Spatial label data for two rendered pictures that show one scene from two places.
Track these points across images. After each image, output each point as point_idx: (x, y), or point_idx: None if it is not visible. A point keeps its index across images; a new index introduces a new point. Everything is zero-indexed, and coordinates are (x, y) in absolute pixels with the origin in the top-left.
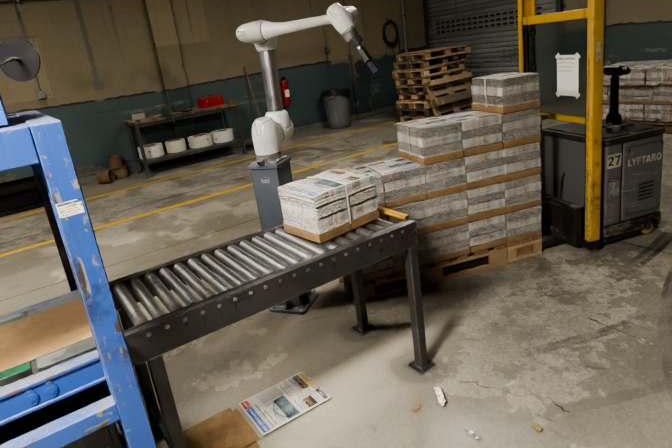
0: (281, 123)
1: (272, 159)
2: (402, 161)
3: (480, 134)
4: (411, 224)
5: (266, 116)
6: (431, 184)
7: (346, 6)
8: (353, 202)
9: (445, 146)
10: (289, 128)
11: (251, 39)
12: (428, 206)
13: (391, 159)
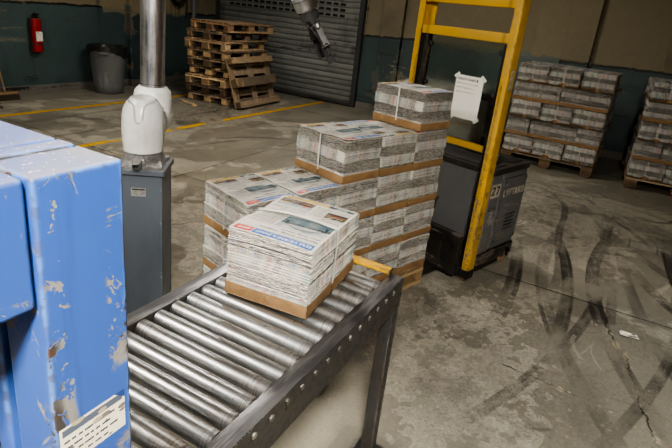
0: (164, 107)
1: (154, 161)
2: (305, 174)
3: (396, 152)
4: (400, 282)
5: (139, 92)
6: (343, 207)
7: None
8: (339, 253)
9: (364, 163)
10: (171, 115)
11: None
12: None
13: (287, 169)
